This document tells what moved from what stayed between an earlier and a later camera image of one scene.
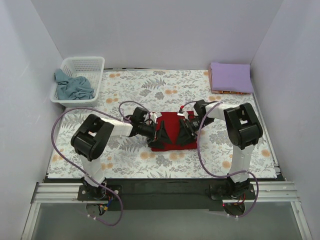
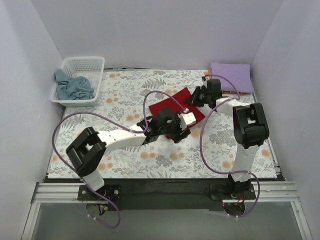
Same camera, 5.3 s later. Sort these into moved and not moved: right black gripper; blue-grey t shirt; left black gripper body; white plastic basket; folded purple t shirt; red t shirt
Moved: right black gripper; red t shirt; left black gripper body
Not moved: blue-grey t shirt; folded purple t shirt; white plastic basket
